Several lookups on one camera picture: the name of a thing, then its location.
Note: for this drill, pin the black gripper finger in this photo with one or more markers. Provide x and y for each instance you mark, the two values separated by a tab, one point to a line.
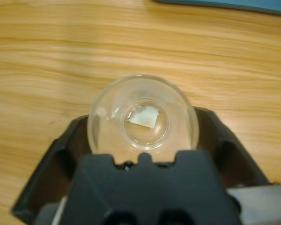
224	154
56	164

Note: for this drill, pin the teal plastic tray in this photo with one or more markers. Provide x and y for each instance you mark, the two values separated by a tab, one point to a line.
224	3

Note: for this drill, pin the clear glass cup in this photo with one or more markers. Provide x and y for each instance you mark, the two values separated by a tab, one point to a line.
142	122

